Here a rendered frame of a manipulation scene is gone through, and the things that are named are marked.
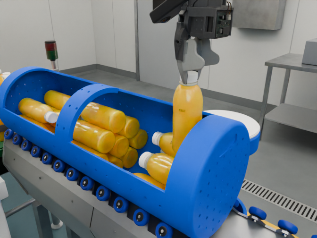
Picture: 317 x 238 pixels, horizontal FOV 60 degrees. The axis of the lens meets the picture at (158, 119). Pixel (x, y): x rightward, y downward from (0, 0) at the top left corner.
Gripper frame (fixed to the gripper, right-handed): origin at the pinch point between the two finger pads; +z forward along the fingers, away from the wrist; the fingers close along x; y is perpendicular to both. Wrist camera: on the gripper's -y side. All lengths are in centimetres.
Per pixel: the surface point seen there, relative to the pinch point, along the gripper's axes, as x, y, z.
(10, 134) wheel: -10, -79, 36
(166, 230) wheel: -10.0, 2.7, 35.1
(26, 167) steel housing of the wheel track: -12, -64, 45
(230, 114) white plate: 51, -11, 29
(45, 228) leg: -7, -71, 85
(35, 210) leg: -9, -73, 74
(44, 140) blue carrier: -14, -43, 25
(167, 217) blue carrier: -13.2, 5.3, 27.1
